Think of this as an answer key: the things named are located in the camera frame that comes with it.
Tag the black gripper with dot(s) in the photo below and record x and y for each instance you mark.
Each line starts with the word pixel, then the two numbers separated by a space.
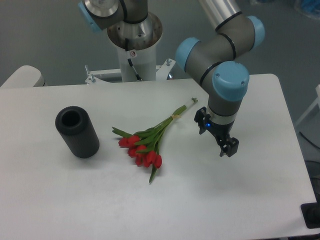
pixel 228 145

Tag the red tulip bouquet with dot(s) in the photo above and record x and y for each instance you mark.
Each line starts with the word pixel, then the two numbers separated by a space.
pixel 144 146

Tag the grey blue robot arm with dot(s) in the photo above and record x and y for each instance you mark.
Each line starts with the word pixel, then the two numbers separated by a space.
pixel 210 64

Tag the black device at table edge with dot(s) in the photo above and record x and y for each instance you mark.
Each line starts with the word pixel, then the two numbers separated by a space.
pixel 311 215

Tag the black ribbed cylindrical vase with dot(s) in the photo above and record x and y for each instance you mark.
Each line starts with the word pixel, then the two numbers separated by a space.
pixel 75 127

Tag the blue plastic bag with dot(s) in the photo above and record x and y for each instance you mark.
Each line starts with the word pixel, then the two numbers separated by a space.
pixel 309 8

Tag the white rounded side table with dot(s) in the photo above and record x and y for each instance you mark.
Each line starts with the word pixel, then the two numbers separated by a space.
pixel 25 77

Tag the white metal base frame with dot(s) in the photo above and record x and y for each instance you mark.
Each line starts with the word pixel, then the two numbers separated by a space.
pixel 163 72

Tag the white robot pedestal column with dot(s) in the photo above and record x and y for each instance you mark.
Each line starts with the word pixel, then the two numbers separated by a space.
pixel 136 47

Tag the white frame at right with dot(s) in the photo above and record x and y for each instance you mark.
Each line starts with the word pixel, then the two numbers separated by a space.
pixel 311 110

